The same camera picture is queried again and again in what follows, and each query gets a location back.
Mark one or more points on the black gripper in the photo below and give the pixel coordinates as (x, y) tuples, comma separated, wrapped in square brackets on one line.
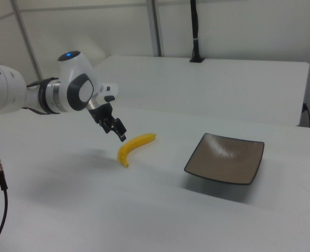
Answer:
[(101, 114)]

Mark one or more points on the yellow banana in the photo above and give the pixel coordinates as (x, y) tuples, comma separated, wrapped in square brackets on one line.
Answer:
[(133, 144)]

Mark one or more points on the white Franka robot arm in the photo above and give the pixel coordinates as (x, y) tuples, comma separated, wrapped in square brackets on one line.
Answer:
[(73, 78)]

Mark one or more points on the square brown ceramic plate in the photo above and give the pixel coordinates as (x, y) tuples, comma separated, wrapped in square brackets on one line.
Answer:
[(223, 160)]

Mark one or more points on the black camera stand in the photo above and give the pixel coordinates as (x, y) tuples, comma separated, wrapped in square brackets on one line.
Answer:
[(196, 34)]

